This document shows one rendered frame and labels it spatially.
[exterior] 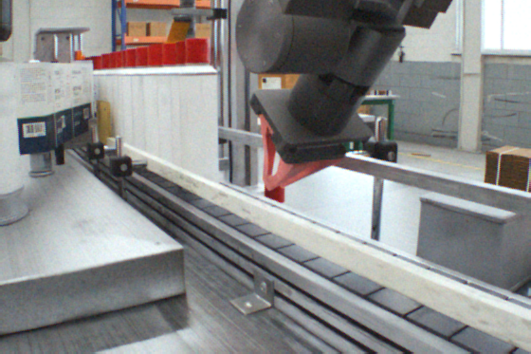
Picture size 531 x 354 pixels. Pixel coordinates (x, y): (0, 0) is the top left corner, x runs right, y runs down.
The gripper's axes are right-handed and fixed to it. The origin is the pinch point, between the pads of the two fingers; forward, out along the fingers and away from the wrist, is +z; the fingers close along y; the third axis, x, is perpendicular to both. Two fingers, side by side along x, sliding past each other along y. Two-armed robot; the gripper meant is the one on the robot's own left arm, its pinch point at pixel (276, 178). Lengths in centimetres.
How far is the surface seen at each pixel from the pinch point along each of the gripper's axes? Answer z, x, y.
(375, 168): -7.6, 5.8, -4.2
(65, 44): 30, -65, 7
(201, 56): 1.4, -21.7, -0.8
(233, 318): 4.8, 10.8, 8.3
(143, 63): 14.9, -37.7, -0.5
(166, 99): 12.5, -25.9, -0.2
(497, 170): 161, -83, -384
